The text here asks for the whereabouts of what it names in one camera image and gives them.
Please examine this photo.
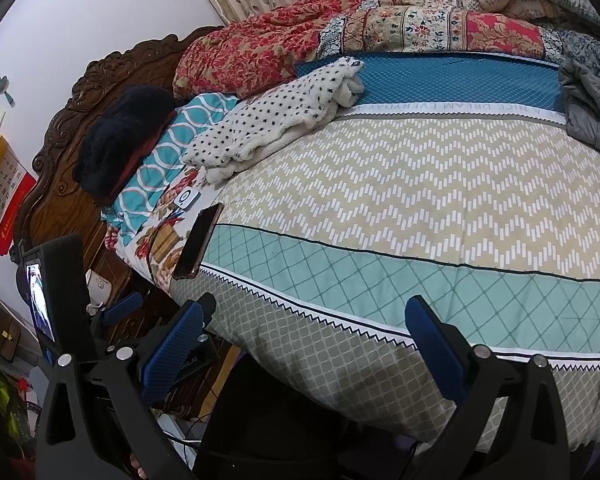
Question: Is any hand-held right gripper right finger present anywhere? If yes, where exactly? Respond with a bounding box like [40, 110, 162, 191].
[404, 295, 573, 480]

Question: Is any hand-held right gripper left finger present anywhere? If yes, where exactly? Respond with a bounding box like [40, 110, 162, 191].
[37, 292, 218, 480]

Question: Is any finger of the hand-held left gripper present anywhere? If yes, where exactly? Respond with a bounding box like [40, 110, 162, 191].
[87, 291, 146, 333]

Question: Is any white black-spotted fleece garment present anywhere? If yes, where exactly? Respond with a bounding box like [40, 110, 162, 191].
[182, 56, 366, 184]

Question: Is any white mug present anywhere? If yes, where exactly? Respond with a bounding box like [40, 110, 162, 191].
[85, 269, 113, 313]

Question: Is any wooden nightstand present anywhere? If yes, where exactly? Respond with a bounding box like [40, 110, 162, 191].
[87, 255, 246, 421]

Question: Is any black printed box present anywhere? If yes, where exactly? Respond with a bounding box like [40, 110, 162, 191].
[180, 335, 222, 377]

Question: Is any floral print bed sheet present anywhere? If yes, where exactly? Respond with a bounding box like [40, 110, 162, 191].
[105, 167, 226, 296]

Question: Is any brown leather bag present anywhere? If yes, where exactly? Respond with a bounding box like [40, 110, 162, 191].
[0, 305, 36, 361]

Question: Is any carved wooden headboard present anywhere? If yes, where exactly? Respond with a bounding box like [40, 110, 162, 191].
[10, 25, 226, 271]

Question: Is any black smartphone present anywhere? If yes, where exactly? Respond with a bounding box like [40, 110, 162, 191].
[171, 202, 225, 281]

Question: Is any large black object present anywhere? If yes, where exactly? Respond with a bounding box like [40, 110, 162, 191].
[195, 355, 361, 480]

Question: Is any small white device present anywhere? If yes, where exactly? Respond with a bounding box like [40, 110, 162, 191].
[172, 187, 201, 209]

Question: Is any chevron patterned bedspread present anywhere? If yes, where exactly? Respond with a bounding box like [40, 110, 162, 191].
[170, 50, 600, 453]

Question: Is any dark navy fleece cloth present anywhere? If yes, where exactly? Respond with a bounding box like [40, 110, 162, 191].
[72, 85, 178, 206]

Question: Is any teal lattice pillow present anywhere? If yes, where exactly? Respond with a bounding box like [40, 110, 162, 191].
[100, 92, 241, 251]

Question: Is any grey padded jacket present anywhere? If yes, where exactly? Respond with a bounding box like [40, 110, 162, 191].
[557, 57, 600, 161]

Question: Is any red floral patchwork quilt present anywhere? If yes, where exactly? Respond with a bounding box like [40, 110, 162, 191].
[172, 0, 600, 101]

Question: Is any green wall hook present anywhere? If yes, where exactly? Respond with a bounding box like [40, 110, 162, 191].
[0, 55, 16, 108]

